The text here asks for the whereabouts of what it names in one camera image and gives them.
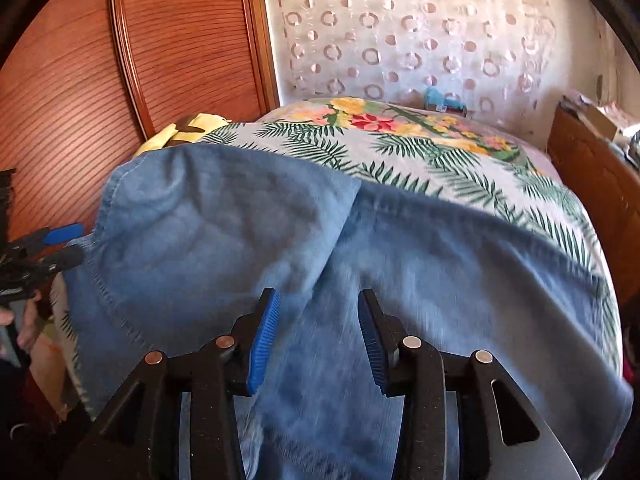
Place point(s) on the wooden slatted wardrobe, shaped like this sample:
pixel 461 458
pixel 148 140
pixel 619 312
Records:
pixel 75 85

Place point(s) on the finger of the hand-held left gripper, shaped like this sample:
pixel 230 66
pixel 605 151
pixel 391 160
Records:
pixel 62 234
pixel 62 260

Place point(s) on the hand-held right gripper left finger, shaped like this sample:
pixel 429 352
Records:
pixel 262 340

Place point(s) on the circle patterned sheer curtain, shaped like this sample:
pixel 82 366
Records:
pixel 410 35

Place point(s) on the person's left hand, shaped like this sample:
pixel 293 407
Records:
pixel 29 325

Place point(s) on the blue denim pants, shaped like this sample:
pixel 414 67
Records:
pixel 210 240

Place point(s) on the yellow plush toy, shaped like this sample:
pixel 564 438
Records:
pixel 200 125

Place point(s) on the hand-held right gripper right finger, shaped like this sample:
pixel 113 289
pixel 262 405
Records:
pixel 372 345

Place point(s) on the cardboard box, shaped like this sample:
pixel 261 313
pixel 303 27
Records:
pixel 602 120

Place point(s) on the blue toy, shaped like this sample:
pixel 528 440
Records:
pixel 440 100

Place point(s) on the floral leaf print bed sheet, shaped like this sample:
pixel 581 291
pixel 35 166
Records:
pixel 450 170

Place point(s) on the wooden sideboard cabinet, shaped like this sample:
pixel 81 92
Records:
pixel 595 185

